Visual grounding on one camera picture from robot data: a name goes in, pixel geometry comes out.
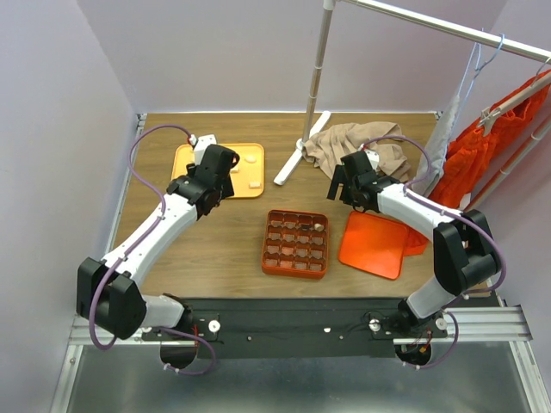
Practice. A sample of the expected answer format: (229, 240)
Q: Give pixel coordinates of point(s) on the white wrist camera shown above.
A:
(373, 158)
(200, 144)

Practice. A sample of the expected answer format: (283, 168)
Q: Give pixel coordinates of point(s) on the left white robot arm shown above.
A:
(108, 290)

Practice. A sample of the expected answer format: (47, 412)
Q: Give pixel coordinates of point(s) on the beige crumpled cloth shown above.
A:
(325, 149)

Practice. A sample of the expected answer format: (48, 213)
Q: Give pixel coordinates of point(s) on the light orange tray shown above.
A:
(248, 172)

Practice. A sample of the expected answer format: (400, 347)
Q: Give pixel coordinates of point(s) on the blue wire hanger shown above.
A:
(473, 69)

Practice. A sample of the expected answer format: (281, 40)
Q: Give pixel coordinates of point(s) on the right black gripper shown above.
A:
(340, 176)

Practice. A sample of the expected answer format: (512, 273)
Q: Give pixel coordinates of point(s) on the aluminium rail frame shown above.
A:
(490, 365)

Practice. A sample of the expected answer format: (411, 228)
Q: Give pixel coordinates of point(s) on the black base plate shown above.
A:
(297, 328)

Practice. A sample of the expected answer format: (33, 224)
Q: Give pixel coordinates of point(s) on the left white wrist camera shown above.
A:
(200, 144)

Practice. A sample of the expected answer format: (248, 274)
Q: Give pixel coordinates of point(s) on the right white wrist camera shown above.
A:
(373, 158)

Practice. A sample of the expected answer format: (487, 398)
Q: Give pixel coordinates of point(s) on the orange box lid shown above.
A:
(374, 245)

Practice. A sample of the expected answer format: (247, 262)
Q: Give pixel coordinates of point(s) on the wooden clothes hanger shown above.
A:
(490, 115)

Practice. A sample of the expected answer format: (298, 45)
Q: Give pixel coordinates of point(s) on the grey garment on hanger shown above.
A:
(430, 171)

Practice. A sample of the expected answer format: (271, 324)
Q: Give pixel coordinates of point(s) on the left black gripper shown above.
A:
(227, 188)

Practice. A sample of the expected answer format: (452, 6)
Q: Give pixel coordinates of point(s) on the orange garment on hanger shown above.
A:
(469, 155)

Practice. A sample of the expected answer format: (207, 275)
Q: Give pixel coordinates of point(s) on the white clothes rack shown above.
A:
(407, 56)

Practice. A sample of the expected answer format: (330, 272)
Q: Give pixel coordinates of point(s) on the orange compartment box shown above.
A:
(291, 251)

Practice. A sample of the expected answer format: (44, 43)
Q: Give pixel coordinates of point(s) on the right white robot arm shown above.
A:
(465, 253)

